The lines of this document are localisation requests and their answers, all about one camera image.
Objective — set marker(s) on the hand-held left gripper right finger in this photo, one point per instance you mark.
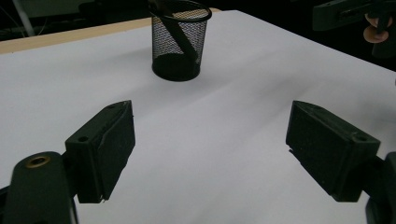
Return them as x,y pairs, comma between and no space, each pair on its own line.
330,152

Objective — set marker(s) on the black mesh pen cup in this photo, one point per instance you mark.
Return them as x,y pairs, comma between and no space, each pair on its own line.
176,70

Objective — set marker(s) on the white table mat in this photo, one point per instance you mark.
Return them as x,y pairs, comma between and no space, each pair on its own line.
218,124

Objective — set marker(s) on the black comb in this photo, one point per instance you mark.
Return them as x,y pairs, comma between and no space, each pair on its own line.
179,34

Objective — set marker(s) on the white-legged desk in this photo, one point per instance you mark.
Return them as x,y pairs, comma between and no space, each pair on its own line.
23,15

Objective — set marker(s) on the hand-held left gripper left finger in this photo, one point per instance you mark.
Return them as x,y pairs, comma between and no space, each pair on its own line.
102,155

